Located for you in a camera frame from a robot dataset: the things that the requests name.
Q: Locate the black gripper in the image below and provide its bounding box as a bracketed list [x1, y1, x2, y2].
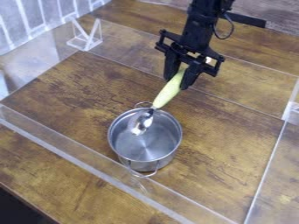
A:
[155, 13, 225, 90]

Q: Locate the green handled metal spoon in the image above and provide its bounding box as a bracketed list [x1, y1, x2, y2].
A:
[127, 69, 185, 136]

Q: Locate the small stainless steel pot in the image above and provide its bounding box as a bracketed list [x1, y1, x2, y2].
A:
[107, 101, 184, 178]

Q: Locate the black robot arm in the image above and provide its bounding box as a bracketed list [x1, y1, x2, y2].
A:
[155, 0, 236, 90]

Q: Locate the clear acrylic front barrier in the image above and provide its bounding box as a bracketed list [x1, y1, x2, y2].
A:
[0, 104, 238, 224]

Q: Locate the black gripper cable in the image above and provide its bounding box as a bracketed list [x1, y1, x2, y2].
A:
[212, 11, 237, 41]

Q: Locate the clear acrylic triangle bracket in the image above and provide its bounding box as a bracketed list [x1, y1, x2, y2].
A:
[67, 19, 103, 52]

